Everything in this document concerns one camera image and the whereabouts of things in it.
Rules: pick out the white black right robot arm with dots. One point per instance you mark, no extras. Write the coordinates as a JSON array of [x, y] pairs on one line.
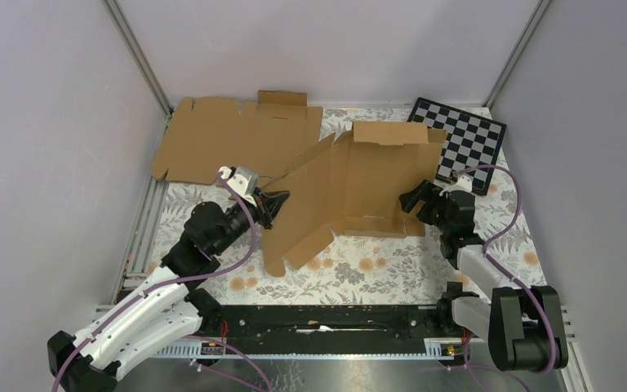
[[521, 323]]

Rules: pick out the black white checkerboard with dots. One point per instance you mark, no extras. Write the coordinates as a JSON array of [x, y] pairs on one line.
[[472, 141]]

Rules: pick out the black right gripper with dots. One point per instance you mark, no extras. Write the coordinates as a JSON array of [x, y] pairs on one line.
[[426, 191]]

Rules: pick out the lower flat cardboard sheet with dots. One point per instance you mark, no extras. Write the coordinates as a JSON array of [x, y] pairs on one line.
[[206, 133]]

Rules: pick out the cardboard box sheet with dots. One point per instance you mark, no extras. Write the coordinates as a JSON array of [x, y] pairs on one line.
[[350, 185]]

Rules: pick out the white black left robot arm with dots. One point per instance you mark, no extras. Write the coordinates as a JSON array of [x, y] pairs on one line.
[[170, 304]]

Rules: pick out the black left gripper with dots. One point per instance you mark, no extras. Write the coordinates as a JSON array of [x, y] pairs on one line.
[[269, 205]]

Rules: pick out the black base rail bar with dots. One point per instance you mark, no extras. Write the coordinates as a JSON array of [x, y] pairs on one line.
[[377, 330]]

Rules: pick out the floral patterned table mat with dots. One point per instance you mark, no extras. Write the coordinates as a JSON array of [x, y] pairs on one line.
[[355, 270]]

